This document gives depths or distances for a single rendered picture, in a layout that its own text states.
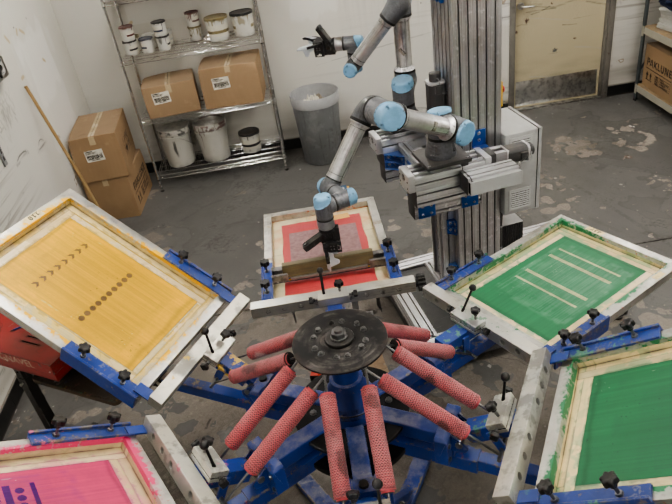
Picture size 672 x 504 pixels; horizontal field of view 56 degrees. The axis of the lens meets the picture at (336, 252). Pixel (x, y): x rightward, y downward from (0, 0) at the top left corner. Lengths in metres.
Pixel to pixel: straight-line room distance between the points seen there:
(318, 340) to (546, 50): 5.27
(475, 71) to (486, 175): 0.50
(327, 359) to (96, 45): 4.90
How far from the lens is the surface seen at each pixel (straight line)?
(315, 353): 1.96
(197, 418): 3.76
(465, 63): 3.18
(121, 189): 5.87
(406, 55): 3.55
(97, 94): 6.55
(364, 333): 1.99
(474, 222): 3.56
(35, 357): 2.71
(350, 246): 3.05
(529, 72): 6.87
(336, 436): 1.87
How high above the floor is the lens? 2.61
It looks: 33 degrees down
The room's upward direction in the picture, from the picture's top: 9 degrees counter-clockwise
